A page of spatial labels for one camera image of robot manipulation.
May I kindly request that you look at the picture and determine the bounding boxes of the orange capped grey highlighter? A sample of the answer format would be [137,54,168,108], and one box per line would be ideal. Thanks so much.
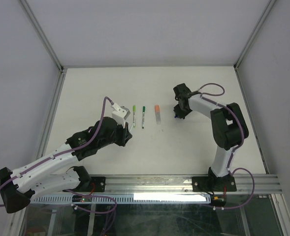
[155,105,161,125]

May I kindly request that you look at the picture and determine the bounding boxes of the silver pen lime end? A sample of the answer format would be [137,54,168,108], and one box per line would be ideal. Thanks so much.
[132,105,136,128]

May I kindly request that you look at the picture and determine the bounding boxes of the white pen green end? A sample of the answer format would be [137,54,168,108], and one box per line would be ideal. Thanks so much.
[141,106,146,129]

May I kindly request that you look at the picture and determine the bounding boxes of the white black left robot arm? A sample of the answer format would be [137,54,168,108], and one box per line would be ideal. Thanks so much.
[0,117,132,213]

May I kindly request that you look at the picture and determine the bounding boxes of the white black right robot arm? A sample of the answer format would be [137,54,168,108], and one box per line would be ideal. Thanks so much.
[173,83,249,193]

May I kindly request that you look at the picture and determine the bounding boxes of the small circuit board left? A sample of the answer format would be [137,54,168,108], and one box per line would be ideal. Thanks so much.
[72,195,92,203]

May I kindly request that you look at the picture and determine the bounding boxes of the small circuit board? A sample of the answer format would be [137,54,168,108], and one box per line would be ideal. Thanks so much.
[210,195,226,207]
[72,195,92,203]

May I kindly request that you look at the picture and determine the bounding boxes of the small circuit board right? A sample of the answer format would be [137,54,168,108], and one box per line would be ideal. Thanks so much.
[210,195,226,207]

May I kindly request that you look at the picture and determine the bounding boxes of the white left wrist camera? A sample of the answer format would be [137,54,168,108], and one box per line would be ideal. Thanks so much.
[111,103,130,128]

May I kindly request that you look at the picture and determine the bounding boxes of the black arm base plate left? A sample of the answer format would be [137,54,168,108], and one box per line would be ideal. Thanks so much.
[71,176,106,193]

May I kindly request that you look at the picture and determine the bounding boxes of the white slotted cable duct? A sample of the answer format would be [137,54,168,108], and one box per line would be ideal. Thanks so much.
[31,193,211,205]

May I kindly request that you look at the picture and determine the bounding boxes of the right aluminium frame post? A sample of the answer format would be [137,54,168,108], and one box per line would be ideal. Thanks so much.
[233,0,278,71]

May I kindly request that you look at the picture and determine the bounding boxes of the aluminium frame post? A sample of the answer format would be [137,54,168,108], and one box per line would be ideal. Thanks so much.
[18,0,64,72]
[233,0,278,71]

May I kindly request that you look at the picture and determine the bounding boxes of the aluminium table edge rail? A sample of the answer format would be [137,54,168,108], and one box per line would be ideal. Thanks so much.
[20,174,283,197]

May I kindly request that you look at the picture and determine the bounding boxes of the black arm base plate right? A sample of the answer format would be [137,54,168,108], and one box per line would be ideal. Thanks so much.
[192,175,237,193]

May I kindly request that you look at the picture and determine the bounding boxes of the left aluminium frame post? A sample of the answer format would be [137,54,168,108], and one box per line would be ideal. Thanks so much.
[18,0,64,72]

